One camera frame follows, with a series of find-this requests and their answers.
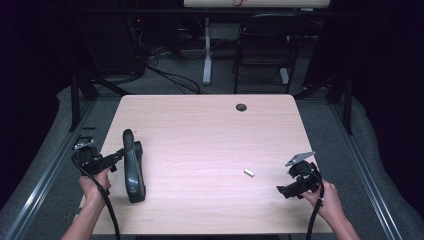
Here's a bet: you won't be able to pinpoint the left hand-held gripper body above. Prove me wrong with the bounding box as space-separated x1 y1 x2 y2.
71 137 119 176

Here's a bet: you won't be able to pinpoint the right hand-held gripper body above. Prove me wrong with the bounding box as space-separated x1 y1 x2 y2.
284 151 323 196

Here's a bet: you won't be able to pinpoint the dark grey stapler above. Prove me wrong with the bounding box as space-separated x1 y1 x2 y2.
121 128 147 204

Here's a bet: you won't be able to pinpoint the person's left hand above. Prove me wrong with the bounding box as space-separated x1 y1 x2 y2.
78 167 113 210

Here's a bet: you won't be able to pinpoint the person's right hand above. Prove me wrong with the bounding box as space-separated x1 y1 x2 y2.
300 180 346 228

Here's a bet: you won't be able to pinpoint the black computer tower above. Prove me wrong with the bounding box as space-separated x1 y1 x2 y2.
123 15 148 75

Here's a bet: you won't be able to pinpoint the tall white desk leg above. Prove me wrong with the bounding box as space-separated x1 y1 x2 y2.
202 17 214 86

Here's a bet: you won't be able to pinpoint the black folding chair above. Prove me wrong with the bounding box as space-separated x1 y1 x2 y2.
232 13 309 95

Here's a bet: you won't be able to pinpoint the white background desk top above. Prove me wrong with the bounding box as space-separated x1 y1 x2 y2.
183 0 331 9

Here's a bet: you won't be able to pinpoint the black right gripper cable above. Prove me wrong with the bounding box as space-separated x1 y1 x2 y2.
301 169 326 240

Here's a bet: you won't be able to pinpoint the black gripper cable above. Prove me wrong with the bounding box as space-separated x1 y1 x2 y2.
301 169 326 240
71 155 122 240

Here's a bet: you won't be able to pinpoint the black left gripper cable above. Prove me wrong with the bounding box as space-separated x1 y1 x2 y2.
71 155 122 240

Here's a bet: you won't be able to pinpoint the aluminium floor rail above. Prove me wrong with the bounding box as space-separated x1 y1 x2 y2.
328 99 405 240
0 99 98 240

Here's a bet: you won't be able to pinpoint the black metal frame stand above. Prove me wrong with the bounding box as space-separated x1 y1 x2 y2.
293 72 354 136
68 70 132 132

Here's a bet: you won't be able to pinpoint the black floor cables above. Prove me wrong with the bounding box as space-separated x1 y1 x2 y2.
146 46 206 95

